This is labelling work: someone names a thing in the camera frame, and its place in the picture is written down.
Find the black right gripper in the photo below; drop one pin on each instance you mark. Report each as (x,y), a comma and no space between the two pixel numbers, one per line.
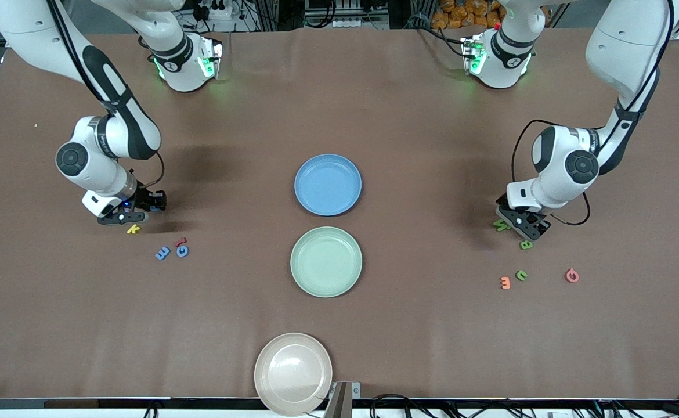
(144,201)

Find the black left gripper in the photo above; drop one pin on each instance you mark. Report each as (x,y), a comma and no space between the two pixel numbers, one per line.
(501,200)

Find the green foam letter N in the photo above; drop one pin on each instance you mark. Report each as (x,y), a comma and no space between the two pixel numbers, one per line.
(501,226)

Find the green foam letter B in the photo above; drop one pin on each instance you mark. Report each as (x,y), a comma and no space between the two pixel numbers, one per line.
(526,245)

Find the blue foam letter E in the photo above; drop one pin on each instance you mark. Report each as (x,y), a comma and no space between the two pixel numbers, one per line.
(162,252)

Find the blue foam letter G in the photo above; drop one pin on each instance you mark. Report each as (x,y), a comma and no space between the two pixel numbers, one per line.
(182,251)

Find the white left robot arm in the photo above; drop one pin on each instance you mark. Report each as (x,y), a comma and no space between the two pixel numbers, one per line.
(548,186)

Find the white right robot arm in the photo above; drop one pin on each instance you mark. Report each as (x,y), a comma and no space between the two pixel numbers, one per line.
(93,174)

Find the yellow foam letter K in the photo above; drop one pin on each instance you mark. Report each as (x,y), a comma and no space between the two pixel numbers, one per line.
(133,229)

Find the green foam letter U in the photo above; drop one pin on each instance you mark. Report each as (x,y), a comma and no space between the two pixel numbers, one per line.
(521,275)

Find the orange foam letter E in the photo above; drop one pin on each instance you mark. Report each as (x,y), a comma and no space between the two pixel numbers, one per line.
(505,283)

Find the pink foam letter G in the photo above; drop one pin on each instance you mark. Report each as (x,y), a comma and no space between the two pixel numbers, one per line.
(572,276)

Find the brown table cover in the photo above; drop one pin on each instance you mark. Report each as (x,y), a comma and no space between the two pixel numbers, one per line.
(386,116)

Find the blue round plate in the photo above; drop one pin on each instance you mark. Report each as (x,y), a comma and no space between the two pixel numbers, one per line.
(328,184)

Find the pale green round plate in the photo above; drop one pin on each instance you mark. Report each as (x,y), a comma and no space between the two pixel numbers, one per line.
(326,262)

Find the pile of orange objects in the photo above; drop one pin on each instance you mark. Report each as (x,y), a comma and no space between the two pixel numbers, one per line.
(467,14)

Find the white power strip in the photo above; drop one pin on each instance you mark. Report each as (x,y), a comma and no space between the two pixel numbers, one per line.
(217,8)

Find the beige round plate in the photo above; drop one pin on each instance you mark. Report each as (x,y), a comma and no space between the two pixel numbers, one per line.
(293,374)

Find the black table edge rail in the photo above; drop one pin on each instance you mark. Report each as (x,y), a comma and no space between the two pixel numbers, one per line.
(142,403)

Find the grey metal mount bracket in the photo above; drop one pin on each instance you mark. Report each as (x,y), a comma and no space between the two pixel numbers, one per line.
(342,400)

